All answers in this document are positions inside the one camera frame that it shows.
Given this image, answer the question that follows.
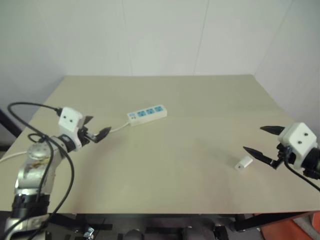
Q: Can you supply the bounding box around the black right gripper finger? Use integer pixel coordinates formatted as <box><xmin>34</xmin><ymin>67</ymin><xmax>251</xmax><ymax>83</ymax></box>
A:
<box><xmin>242</xmin><ymin>146</ymin><xmax>276</xmax><ymax>167</ymax></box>
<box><xmin>259</xmin><ymin>125</ymin><xmax>286</xmax><ymax>137</ymax></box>

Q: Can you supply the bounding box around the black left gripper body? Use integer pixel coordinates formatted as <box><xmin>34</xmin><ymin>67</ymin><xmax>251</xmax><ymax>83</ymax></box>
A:
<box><xmin>77</xmin><ymin>126</ymin><xmax>98</xmax><ymax>148</ymax></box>

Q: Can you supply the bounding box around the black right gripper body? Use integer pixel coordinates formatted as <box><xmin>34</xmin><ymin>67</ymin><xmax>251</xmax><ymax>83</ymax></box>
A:
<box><xmin>271</xmin><ymin>143</ymin><xmax>297</xmax><ymax>171</ymax></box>

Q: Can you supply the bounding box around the white plug adapter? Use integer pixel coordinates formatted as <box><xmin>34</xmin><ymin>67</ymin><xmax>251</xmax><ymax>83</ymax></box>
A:
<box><xmin>234</xmin><ymin>156</ymin><xmax>253</xmax><ymax>172</ymax></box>

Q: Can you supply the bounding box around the white power strip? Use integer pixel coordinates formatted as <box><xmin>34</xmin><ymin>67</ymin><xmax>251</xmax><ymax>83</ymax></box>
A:
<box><xmin>126</xmin><ymin>104</ymin><xmax>168</xmax><ymax>127</ymax></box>

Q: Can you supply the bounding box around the orange box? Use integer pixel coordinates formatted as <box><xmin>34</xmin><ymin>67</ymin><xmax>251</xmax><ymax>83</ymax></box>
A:
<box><xmin>253</xmin><ymin>212</ymin><xmax>320</xmax><ymax>240</ymax></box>

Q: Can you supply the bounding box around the black metal strut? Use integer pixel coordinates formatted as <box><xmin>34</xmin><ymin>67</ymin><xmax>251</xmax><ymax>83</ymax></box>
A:
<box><xmin>0</xmin><ymin>107</ymin><xmax>23</xmax><ymax>152</ymax></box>

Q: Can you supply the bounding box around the black caster wheel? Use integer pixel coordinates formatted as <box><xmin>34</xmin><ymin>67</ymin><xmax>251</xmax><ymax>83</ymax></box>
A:
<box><xmin>213</xmin><ymin>224</ymin><xmax>229</xmax><ymax>240</ymax></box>

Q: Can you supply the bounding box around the dark rounded shape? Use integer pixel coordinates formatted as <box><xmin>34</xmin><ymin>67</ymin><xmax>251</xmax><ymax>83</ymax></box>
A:
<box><xmin>124</xmin><ymin>229</ymin><xmax>146</xmax><ymax>240</ymax></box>

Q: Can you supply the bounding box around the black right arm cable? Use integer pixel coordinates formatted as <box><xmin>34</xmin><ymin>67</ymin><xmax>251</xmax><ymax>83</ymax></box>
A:
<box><xmin>283</xmin><ymin>147</ymin><xmax>320</xmax><ymax>193</ymax></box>

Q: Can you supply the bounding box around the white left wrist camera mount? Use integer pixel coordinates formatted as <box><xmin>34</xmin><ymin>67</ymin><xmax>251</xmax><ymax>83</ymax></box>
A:
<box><xmin>58</xmin><ymin>106</ymin><xmax>84</xmax><ymax>151</ymax></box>

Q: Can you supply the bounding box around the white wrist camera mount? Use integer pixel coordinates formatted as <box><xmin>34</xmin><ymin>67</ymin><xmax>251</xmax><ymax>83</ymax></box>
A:
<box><xmin>278</xmin><ymin>122</ymin><xmax>319</xmax><ymax>169</ymax></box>
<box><xmin>58</xmin><ymin>106</ymin><xmax>84</xmax><ymax>151</ymax></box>

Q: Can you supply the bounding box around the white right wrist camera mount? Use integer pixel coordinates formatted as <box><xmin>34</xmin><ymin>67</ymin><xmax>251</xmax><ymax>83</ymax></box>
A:
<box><xmin>278</xmin><ymin>122</ymin><xmax>319</xmax><ymax>169</ymax></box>

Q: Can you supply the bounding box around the black metal table frame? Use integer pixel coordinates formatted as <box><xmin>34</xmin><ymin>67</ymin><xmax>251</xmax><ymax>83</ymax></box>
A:
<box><xmin>48</xmin><ymin>211</ymin><xmax>320</xmax><ymax>232</ymax></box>

